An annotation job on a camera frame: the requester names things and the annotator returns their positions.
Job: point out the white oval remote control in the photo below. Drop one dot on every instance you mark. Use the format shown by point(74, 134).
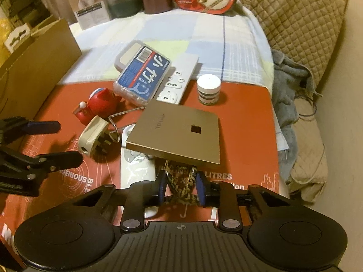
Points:
point(135, 166)

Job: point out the white power plug adapter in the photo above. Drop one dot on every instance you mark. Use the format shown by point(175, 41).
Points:
point(95, 137)

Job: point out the square white lidded container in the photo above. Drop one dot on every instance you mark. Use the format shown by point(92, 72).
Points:
point(128, 53)

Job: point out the brown cardboard box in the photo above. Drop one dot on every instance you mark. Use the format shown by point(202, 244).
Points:
point(30, 74)

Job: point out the blue label clear plastic box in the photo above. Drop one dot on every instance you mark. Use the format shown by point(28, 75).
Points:
point(140, 80)

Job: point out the metal wire clip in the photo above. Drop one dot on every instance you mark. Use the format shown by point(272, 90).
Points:
point(115, 122)

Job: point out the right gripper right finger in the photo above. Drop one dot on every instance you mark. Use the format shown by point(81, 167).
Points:
point(220, 195)

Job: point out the beige quilted chair cover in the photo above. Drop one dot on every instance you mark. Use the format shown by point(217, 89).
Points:
point(306, 31)

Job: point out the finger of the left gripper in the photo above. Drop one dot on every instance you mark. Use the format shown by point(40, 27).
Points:
point(15, 128)
point(14, 163)

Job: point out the gold square box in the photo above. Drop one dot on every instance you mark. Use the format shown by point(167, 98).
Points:
point(178, 133)

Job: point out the red Doraemon figurine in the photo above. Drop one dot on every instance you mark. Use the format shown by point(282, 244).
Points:
point(102, 102)

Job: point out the black folding ladder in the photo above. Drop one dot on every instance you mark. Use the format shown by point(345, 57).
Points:
point(25, 12)

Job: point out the small white striped jar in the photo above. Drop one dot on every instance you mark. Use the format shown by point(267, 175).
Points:
point(209, 86)

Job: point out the long white remote control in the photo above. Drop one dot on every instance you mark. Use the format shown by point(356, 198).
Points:
point(176, 81)

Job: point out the white cardboard insert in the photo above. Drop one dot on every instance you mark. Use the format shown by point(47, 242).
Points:
point(16, 37)

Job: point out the grey towel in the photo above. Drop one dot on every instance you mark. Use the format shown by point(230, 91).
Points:
point(290, 79)

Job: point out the checked pastel tablecloth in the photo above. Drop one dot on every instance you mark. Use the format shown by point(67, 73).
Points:
point(231, 46)

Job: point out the white product carton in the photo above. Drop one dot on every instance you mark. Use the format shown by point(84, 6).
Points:
point(90, 13)

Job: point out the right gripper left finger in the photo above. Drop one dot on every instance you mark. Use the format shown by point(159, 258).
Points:
point(142, 195)

